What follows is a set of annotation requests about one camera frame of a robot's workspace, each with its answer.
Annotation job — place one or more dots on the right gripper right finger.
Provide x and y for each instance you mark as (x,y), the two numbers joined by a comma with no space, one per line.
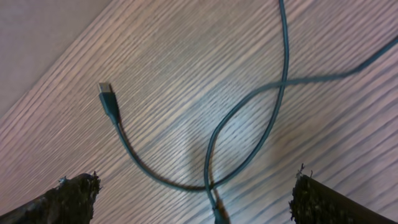
(315,203)

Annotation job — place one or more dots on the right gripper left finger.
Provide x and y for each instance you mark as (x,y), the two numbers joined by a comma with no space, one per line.
(72,201)

